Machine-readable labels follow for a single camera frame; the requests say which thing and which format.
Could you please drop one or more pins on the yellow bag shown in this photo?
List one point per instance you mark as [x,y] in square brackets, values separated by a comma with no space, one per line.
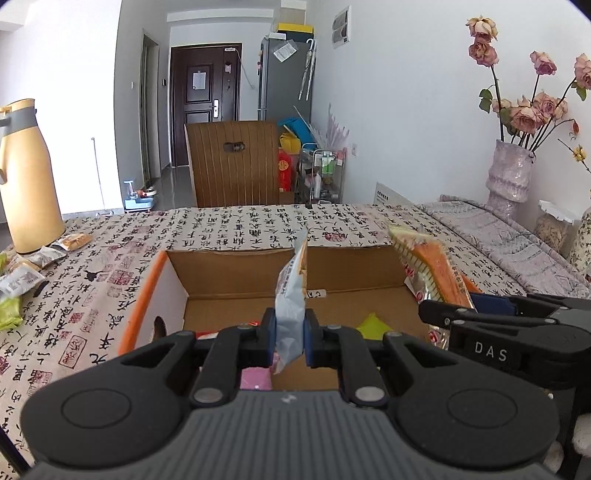
[289,143]

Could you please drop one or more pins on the calligraphy print tablecloth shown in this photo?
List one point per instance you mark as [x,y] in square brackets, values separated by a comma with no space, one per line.
[92,323]

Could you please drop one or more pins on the white box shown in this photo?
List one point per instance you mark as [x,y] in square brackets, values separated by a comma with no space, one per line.
[293,14]

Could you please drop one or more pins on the printed cardboard box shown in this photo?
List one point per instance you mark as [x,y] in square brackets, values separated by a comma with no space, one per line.
[221,277]

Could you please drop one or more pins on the yellow thermos jug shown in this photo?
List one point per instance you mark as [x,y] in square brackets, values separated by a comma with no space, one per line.
[30,184]

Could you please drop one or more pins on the small green snack packet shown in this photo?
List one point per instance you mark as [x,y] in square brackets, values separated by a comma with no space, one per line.
[10,314]

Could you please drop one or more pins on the pink ceramic vase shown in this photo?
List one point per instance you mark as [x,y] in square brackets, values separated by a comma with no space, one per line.
[510,180]

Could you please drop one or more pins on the clear document bag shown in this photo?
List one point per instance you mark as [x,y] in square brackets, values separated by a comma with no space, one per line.
[284,50]

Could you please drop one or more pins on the bunch of dried pink roses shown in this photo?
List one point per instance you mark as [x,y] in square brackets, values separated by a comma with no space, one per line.
[526,115]

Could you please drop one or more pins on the red gift box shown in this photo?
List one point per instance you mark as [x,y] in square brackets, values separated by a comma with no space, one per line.
[286,170]

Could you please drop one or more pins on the long orange snack packet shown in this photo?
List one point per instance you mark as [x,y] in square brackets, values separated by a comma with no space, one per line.
[438,272]

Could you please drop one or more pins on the grey refrigerator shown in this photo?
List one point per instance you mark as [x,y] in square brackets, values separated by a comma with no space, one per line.
[281,87]

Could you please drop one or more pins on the dark brown door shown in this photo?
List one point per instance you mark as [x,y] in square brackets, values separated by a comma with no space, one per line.
[203,106]

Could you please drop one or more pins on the small floor appliance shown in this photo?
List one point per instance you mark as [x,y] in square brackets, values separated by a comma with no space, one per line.
[138,198]

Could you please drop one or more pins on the glass storage jar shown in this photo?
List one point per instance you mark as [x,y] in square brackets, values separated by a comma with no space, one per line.
[554,228]

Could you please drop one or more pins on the white cracker snack packet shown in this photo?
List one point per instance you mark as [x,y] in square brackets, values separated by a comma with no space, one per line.
[291,295]

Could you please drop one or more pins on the floral patterned vase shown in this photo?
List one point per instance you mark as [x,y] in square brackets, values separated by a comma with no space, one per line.
[581,251]

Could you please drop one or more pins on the white feather decoration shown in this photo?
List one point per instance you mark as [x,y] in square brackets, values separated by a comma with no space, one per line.
[332,129]

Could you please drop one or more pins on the yellow flower branches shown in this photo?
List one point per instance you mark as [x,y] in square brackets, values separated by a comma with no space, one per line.
[578,154]

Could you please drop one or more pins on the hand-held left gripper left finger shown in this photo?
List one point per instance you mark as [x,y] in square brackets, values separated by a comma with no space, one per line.
[273,332]

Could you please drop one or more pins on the grey patterned cloth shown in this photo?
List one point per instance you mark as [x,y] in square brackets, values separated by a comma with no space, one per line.
[498,249]

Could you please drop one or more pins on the wooden chair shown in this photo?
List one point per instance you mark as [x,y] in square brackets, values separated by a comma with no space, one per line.
[233,166]

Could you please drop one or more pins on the clear umbrella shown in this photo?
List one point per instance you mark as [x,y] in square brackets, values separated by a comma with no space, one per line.
[307,69]

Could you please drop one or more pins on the blue plastic item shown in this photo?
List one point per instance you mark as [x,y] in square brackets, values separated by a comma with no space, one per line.
[293,127]

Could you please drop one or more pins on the pink snack packet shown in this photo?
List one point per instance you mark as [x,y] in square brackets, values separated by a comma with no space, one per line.
[256,379]

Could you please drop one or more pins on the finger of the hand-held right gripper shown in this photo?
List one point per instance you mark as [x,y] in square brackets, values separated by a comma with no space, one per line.
[491,304]
[438,311]

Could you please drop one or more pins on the yellow box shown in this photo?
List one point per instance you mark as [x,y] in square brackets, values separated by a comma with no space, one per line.
[295,27]

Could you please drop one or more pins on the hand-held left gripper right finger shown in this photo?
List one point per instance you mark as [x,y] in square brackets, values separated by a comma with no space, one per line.
[308,340]

